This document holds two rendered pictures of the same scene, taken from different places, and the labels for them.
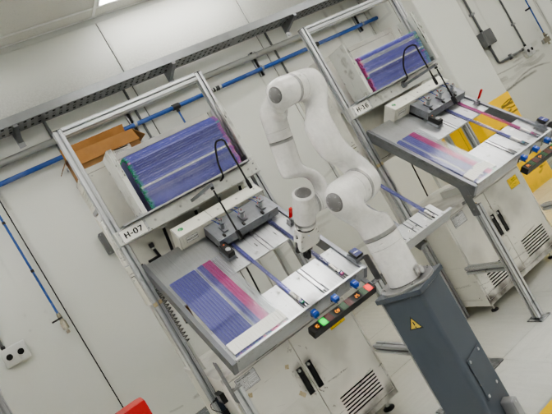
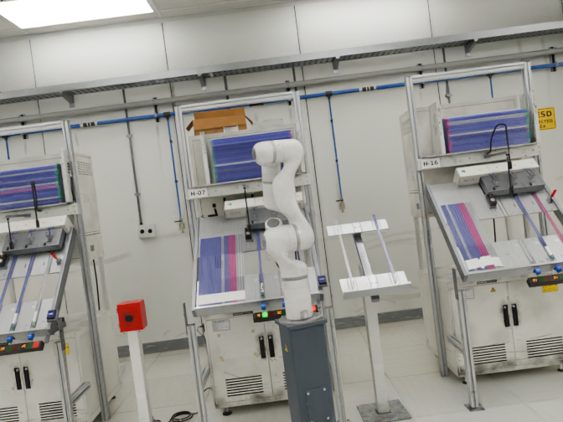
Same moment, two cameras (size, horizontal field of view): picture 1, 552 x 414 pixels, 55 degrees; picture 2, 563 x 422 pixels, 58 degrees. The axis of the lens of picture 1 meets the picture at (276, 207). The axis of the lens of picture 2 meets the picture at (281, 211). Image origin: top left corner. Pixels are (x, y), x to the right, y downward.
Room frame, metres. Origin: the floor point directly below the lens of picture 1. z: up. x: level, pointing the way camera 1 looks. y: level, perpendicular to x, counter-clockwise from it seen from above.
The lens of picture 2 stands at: (-0.31, -1.23, 1.24)
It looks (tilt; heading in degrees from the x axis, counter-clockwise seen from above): 1 degrees down; 26
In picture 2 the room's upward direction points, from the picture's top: 7 degrees counter-clockwise
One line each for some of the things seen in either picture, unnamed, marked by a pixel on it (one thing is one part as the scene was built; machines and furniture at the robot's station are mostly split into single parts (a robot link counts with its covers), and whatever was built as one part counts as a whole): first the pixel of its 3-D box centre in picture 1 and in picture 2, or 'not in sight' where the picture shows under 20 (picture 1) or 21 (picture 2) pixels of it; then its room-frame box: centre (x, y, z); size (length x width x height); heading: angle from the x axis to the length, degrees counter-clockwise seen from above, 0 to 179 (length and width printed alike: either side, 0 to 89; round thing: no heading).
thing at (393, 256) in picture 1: (393, 259); (297, 298); (1.75, -0.26, 0.79); 0.19 x 0.19 x 0.18
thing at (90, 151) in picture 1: (121, 138); (234, 120); (2.74, 0.51, 1.82); 0.68 x 0.30 x 0.20; 116
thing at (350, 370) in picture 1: (288, 384); (269, 344); (2.61, 0.39, 0.31); 0.70 x 0.65 x 0.62; 116
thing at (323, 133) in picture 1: (331, 136); (291, 195); (1.77, -0.28, 1.25); 0.16 x 0.12 x 0.50; 131
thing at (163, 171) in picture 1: (181, 163); (253, 156); (2.52, 0.28, 1.52); 0.51 x 0.13 x 0.27; 116
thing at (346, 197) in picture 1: (357, 208); (284, 252); (1.73, -0.23, 1.00); 0.19 x 0.12 x 0.24; 131
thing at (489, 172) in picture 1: (461, 187); (498, 268); (3.09, -1.01, 0.65); 1.01 x 0.73 x 1.29; 26
